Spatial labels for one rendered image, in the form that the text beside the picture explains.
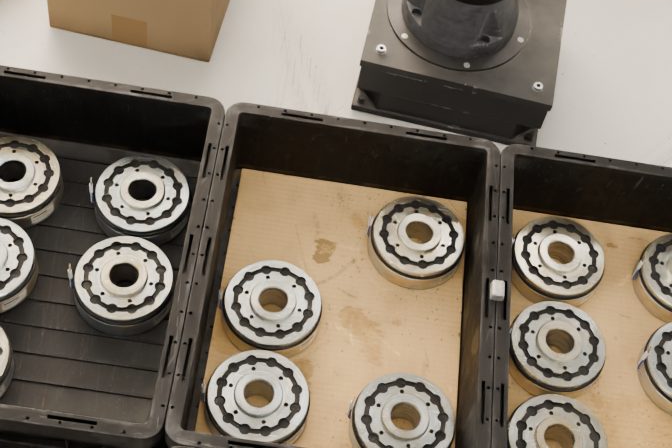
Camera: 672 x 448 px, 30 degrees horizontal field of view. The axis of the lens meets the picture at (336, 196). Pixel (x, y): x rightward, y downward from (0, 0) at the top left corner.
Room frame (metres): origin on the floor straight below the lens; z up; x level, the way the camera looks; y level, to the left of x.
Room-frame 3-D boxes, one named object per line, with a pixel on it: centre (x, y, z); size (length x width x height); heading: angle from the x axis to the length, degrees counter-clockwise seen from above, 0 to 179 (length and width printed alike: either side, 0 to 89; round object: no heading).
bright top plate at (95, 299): (0.64, 0.20, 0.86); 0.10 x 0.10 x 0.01
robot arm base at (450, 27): (1.15, -0.11, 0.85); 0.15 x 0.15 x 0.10
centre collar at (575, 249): (0.77, -0.25, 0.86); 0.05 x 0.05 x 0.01
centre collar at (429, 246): (0.76, -0.10, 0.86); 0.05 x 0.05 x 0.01
